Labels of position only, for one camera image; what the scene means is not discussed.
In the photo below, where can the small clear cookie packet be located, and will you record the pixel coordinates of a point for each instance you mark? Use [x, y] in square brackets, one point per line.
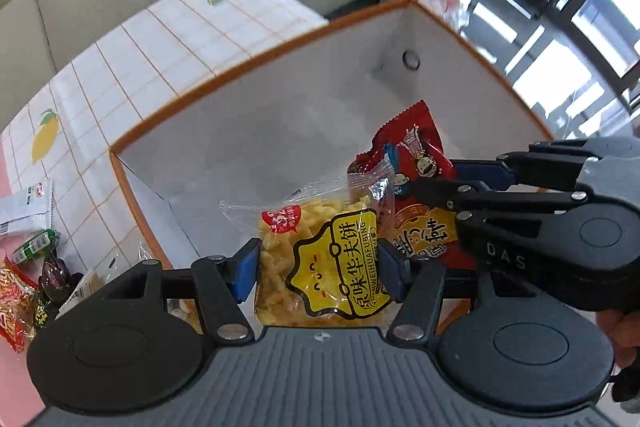
[181, 311]

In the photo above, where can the green label cookie packet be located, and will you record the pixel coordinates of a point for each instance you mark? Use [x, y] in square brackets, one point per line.
[35, 246]

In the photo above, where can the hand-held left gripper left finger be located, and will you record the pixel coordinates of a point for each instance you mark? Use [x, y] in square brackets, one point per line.
[247, 271]

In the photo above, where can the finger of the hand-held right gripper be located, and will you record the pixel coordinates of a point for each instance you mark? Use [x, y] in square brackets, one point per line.
[440, 194]
[480, 174]

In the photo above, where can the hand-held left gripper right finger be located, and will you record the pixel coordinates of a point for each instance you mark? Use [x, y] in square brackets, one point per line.
[392, 271]

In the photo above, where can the white storage box orange rim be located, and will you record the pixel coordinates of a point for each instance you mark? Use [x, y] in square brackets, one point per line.
[280, 117]

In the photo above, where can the dark brown snack packet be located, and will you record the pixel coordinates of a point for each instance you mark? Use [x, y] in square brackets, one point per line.
[50, 284]

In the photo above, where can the clear plastic snack packet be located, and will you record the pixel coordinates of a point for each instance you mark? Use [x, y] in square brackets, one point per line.
[82, 289]

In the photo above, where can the lemon print grid tablecloth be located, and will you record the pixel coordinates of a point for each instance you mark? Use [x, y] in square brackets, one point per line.
[125, 67]

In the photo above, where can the yellow waffle snack packet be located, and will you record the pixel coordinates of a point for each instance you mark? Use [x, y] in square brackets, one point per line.
[320, 257]

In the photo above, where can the white foil sachet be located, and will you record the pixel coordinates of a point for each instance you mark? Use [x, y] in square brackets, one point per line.
[25, 207]

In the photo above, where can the red orange striped snack packet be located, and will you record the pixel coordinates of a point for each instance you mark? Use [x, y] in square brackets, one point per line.
[12, 307]

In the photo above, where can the person's right hand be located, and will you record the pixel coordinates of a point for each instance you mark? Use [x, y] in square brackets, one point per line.
[625, 337]

